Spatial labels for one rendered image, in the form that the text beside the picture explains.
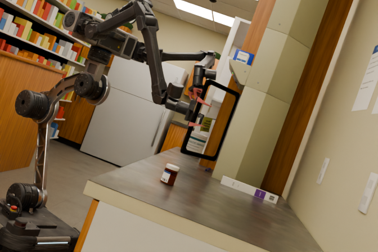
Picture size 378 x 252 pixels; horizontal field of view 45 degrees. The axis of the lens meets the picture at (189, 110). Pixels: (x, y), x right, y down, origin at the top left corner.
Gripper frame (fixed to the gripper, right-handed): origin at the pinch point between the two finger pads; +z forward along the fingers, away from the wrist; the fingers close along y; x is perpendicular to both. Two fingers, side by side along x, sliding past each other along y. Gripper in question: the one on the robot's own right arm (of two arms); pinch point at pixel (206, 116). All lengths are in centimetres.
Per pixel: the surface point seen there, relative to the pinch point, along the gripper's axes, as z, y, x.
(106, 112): -184, -36, 496
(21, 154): -188, -97, 254
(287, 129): 42, 9, 47
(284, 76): 29.0, 31.1, 15.1
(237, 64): 5.4, 28.4, 9.0
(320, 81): 50, 40, 46
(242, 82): 10.2, 21.1, 9.2
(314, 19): 34, 64, 19
